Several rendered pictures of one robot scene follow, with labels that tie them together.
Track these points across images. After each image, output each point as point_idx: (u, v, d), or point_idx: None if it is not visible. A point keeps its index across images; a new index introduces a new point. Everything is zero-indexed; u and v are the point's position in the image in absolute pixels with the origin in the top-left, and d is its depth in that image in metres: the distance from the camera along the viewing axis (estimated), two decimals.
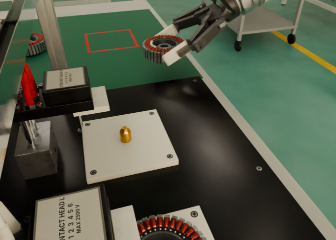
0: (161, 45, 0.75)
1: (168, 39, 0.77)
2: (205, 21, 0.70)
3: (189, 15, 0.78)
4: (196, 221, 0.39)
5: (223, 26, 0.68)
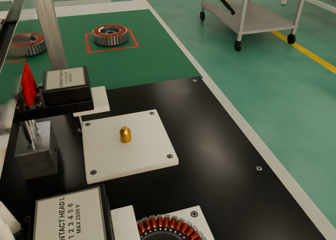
0: (109, 31, 0.95)
1: (117, 28, 0.96)
2: None
3: None
4: (196, 221, 0.39)
5: None
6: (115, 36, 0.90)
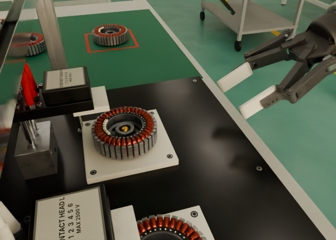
0: (109, 31, 0.95)
1: (117, 28, 0.96)
2: (286, 56, 0.56)
3: (309, 80, 0.48)
4: (196, 221, 0.39)
5: (283, 35, 0.57)
6: (115, 36, 0.90)
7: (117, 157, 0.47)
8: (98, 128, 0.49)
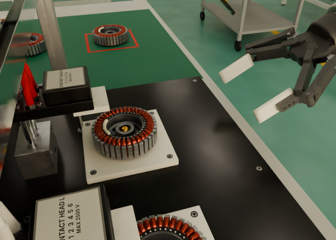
0: (109, 31, 0.95)
1: (117, 28, 0.96)
2: (287, 54, 0.56)
3: (319, 81, 0.47)
4: (196, 221, 0.39)
5: (288, 32, 0.57)
6: (115, 36, 0.90)
7: (117, 157, 0.47)
8: (98, 128, 0.49)
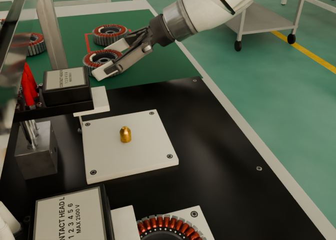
0: (109, 31, 0.95)
1: (117, 28, 0.96)
2: None
3: (134, 58, 0.70)
4: (196, 221, 0.39)
5: None
6: (115, 36, 0.90)
7: (92, 75, 0.75)
8: (87, 57, 0.78)
